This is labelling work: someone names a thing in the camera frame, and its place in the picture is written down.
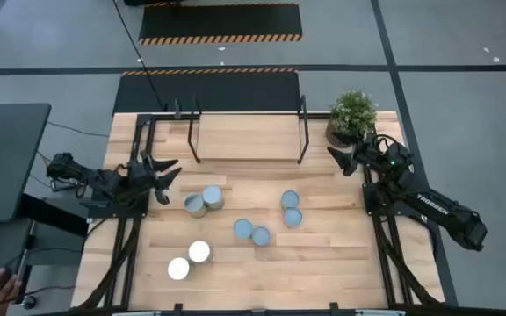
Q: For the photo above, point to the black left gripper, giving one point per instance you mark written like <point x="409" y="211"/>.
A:
<point x="141" y="180"/>

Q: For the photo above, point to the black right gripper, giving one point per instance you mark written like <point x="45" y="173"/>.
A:
<point x="369" y="153"/>

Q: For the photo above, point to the wooden shelf with black frame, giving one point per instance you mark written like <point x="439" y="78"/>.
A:
<point x="248" y="136"/>

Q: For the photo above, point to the tin can with grey lid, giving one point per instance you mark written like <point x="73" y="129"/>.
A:
<point x="195" y="205"/>

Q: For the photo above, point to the black mat with hazard stripes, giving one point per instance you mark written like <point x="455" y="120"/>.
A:
<point x="220" y="19"/>
<point x="209" y="92"/>

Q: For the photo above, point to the diced tomatoes label can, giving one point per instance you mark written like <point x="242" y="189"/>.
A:
<point x="293" y="217"/>

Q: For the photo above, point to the tall tin can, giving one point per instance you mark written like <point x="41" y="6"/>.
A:
<point x="178" y="268"/>

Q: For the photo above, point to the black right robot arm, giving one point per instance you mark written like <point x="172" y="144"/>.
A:
<point x="437" y="206"/>

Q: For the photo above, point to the tall peaches label can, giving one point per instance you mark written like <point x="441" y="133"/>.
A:
<point x="200" y="252"/>

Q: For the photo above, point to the tall vegetables label can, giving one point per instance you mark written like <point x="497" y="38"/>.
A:
<point x="243" y="228"/>

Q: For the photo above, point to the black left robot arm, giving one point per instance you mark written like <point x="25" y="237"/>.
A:
<point x="66" y="169"/>

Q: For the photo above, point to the green peas label can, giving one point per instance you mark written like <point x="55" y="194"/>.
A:
<point x="290" y="199"/>

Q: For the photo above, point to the dark grey desk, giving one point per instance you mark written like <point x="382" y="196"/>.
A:
<point x="11" y="162"/>

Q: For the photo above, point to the short teal can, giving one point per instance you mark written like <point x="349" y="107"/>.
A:
<point x="261" y="236"/>

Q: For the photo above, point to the small black knob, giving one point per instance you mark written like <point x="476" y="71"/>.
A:
<point x="29" y="302"/>

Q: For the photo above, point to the green plant in ribbed pot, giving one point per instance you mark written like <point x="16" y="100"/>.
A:
<point x="353" y="112"/>

